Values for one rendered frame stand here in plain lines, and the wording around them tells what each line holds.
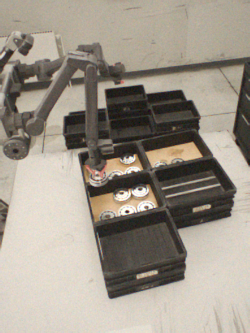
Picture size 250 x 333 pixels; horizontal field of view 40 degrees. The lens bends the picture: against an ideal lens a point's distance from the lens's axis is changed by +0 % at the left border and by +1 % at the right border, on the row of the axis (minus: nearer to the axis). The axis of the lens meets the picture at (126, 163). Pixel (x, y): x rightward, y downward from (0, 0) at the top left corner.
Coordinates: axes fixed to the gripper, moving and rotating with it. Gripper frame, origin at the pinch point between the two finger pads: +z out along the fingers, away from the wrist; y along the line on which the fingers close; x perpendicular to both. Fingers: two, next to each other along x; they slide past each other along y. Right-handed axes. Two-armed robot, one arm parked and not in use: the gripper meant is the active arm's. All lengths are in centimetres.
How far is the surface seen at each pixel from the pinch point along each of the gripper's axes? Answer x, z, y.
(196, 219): -19, 29, -50
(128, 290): 35, 32, -38
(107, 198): -3.7, 22.6, -0.6
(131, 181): -17.7, 17.2, -9.0
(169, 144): -63, 20, -12
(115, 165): -30.5, 22.7, 10.7
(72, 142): -69, 57, 83
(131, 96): -158, 57, 76
